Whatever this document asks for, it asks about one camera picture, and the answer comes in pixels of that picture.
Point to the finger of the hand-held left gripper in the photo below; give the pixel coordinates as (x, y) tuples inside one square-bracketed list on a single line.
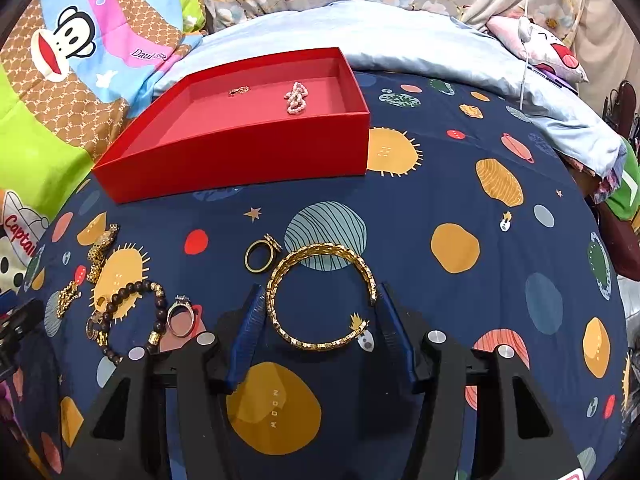
[(22, 320)]

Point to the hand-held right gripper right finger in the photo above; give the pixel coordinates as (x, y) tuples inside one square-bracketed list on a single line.
[(397, 330)]

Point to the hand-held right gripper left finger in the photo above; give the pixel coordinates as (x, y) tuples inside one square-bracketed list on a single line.
[(247, 330)]

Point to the gold woven bangle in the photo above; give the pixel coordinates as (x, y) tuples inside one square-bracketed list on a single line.
[(279, 271)]

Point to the gold wristwatch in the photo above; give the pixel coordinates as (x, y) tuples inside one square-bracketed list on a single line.
[(102, 242)]

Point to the red shallow box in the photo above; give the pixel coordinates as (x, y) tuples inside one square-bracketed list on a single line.
[(225, 160)]

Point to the cartoon print white cloth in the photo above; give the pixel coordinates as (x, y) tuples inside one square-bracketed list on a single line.
[(17, 240)]

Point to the navy planet print bedsheet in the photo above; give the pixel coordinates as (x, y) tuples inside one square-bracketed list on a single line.
[(450, 200)]

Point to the monkey print colourful blanket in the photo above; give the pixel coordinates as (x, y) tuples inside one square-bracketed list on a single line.
[(65, 85)]

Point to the small gold earring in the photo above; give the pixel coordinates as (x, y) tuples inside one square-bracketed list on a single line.
[(239, 91)]

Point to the green cloth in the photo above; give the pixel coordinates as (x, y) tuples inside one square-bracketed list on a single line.
[(625, 195)]

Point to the light blue pillow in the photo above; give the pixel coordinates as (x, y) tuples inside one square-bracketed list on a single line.
[(425, 55)]

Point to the purple flat item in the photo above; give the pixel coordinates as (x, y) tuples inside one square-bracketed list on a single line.
[(550, 74)]

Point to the dark metal chair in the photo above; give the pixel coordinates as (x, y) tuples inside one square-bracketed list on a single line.
[(625, 110)]

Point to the pink cartoon pillow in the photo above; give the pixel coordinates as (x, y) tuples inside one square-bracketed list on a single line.
[(555, 52)]

